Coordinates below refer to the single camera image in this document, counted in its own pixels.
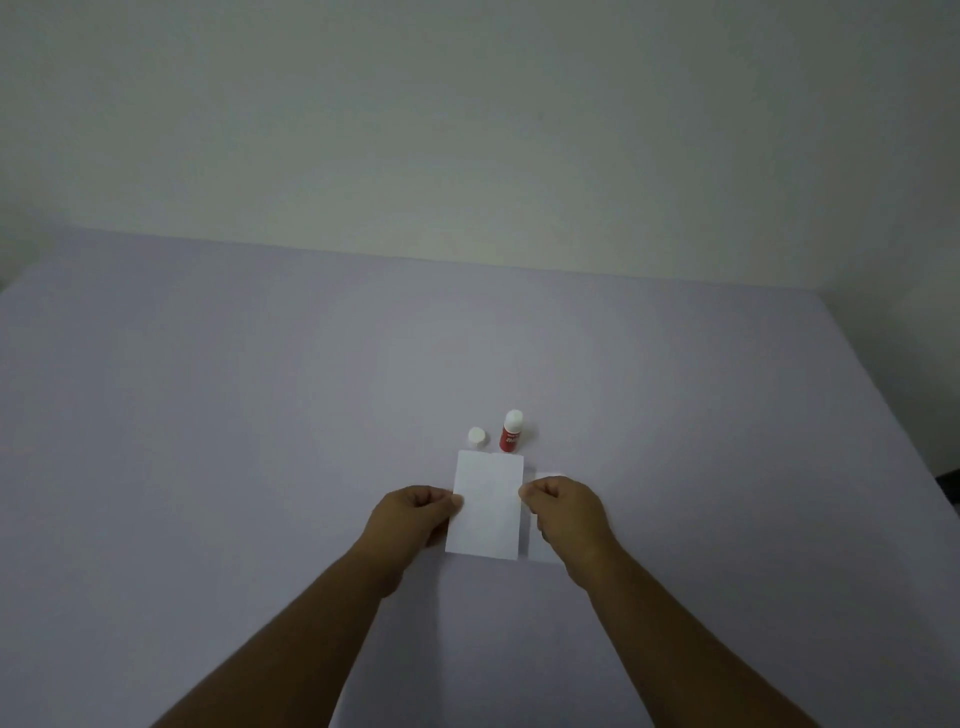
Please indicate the person's right hand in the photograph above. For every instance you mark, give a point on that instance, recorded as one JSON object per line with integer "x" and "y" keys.
{"x": 574, "y": 525}

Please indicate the person's left hand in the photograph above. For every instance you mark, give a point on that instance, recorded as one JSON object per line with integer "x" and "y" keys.
{"x": 401, "y": 529}

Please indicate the person's right thumb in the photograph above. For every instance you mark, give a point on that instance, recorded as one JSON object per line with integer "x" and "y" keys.
{"x": 536, "y": 517}

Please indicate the person's left thumb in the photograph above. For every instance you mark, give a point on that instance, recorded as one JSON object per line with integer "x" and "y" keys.
{"x": 442, "y": 506}

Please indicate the white paper sheet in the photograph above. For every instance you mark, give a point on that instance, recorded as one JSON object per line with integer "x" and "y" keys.
{"x": 487, "y": 504}

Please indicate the person's left forearm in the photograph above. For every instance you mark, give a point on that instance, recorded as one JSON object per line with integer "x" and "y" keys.
{"x": 281, "y": 649}

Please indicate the person's right forearm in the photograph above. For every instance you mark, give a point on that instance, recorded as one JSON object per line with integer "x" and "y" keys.
{"x": 679, "y": 645}

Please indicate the white paper piece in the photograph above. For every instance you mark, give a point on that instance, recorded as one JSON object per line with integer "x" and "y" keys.
{"x": 544, "y": 544}

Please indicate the white glue stick cap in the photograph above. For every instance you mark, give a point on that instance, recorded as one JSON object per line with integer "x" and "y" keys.
{"x": 476, "y": 437}

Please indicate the red glue stick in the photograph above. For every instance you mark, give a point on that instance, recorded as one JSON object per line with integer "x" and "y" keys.
{"x": 511, "y": 433}

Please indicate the dark object at table edge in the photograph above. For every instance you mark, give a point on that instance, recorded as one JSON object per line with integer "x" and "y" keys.
{"x": 949, "y": 491}

